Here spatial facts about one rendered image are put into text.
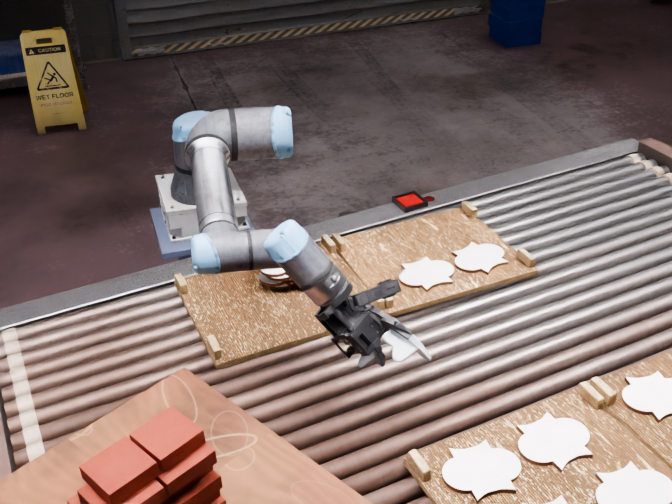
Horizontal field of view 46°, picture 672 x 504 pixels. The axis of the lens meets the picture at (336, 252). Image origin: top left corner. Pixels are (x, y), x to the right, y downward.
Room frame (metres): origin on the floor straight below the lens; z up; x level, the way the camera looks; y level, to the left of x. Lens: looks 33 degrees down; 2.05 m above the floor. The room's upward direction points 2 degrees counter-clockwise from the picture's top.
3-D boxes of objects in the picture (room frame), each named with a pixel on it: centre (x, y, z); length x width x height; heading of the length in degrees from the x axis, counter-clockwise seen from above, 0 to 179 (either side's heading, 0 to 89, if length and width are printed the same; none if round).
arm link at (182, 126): (2.01, 0.37, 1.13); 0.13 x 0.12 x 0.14; 101
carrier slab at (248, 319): (1.53, 0.14, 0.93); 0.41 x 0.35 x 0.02; 114
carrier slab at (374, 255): (1.69, -0.24, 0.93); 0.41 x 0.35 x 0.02; 112
